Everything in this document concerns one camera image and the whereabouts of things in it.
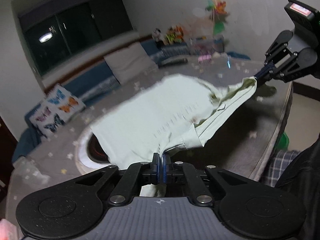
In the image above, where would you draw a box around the orange plush toy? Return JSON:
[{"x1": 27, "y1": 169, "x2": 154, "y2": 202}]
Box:
[{"x1": 175, "y1": 25, "x2": 187, "y2": 42}]

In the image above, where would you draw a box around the black oblong device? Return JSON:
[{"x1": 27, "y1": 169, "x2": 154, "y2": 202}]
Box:
[{"x1": 160, "y1": 58, "x2": 189, "y2": 67}]

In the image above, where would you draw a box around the panda plush toy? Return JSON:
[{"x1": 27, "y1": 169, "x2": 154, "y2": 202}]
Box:
[{"x1": 152, "y1": 28, "x2": 163, "y2": 42}]

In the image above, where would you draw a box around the blue plaid cloth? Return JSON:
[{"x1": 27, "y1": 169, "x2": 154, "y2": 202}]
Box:
[{"x1": 264, "y1": 150, "x2": 302, "y2": 188}]

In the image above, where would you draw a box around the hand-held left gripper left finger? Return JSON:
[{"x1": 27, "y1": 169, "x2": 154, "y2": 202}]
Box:
[{"x1": 74, "y1": 152, "x2": 160, "y2": 207}]

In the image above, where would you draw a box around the butterfly print pillow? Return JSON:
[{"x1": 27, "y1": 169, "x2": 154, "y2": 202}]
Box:
[{"x1": 29, "y1": 83, "x2": 86, "y2": 138}]

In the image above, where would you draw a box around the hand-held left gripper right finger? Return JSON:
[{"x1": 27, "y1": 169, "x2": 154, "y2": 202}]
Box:
[{"x1": 162, "y1": 154, "x2": 247, "y2": 207}]

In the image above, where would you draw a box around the grey pillow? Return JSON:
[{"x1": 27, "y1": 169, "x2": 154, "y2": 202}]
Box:
[{"x1": 104, "y1": 42, "x2": 159, "y2": 84}]

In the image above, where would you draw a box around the person's dark clothing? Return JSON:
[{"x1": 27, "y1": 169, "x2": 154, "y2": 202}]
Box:
[{"x1": 275, "y1": 130, "x2": 320, "y2": 240}]

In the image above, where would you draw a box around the colourful paper pinwheel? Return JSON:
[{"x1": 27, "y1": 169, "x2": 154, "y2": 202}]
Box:
[{"x1": 205, "y1": 0, "x2": 229, "y2": 37}]

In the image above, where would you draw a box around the dark glass window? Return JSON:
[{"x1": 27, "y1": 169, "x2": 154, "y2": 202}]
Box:
[{"x1": 11, "y1": 0, "x2": 139, "y2": 78}]

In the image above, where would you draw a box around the green round object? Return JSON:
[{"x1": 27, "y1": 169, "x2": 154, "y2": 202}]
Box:
[{"x1": 281, "y1": 133, "x2": 291, "y2": 151}]

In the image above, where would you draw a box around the light pink object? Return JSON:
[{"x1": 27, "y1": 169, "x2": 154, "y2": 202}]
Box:
[{"x1": 0, "y1": 219, "x2": 22, "y2": 240}]

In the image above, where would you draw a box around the pale green garment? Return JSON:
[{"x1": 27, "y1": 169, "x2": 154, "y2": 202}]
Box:
[{"x1": 89, "y1": 73, "x2": 258, "y2": 198}]

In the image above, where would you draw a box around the white round basket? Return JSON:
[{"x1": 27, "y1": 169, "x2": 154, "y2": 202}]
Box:
[{"x1": 75, "y1": 125, "x2": 121, "y2": 176}]

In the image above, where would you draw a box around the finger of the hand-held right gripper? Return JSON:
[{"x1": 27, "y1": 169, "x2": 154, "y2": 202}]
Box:
[
  {"x1": 257, "y1": 57, "x2": 305, "y2": 83},
  {"x1": 257, "y1": 38, "x2": 298, "y2": 77}
]

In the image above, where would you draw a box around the clear plastic storage box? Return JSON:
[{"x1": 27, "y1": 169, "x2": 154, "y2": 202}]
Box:
[{"x1": 187, "y1": 36, "x2": 225, "y2": 55}]

